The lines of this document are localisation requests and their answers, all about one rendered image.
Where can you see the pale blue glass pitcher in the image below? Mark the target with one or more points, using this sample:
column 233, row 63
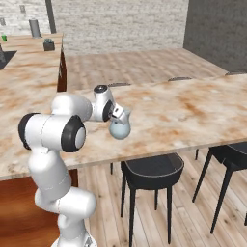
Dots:
column 120, row 131

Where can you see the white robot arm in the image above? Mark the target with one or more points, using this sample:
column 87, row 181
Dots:
column 48, row 128

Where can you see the dark pot with plant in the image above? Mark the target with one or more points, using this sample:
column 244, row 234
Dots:
column 49, row 45

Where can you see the dark sink basin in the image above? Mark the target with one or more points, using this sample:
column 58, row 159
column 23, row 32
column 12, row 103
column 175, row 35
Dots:
column 6, row 59

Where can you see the dark grey vertical post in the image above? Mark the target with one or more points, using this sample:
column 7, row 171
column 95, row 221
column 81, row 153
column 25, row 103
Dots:
column 50, row 16

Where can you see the brown wooden counter cabinet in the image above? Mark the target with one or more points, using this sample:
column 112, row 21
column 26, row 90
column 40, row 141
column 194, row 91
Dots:
column 62, row 70

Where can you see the grey wall outlet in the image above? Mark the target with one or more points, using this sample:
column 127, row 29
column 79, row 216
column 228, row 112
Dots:
column 22, row 8
column 2, row 21

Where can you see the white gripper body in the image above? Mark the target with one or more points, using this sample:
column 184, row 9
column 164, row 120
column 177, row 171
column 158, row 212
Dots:
column 122, row 118

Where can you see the brown wooden island cabinet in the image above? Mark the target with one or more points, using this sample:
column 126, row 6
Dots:
column 16, row 212

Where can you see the grey cylinder canister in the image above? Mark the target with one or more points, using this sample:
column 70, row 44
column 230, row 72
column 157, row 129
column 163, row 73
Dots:
column 34, row 28

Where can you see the green cup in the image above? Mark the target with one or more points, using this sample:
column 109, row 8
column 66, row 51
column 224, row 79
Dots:
column 4, row 38

